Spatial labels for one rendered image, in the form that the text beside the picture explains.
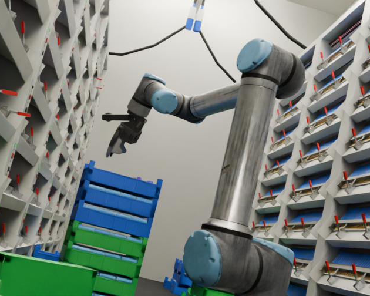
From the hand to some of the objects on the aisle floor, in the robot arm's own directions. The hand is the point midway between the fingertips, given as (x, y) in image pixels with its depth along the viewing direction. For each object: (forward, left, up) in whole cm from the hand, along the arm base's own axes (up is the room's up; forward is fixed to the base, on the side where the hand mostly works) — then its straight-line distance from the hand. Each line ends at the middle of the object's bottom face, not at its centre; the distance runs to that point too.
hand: (108, 153), depth 244 cm
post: (+54, +37, -60) cm, 89 cm away
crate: (+38, +82, -59) cm, 108 cm away
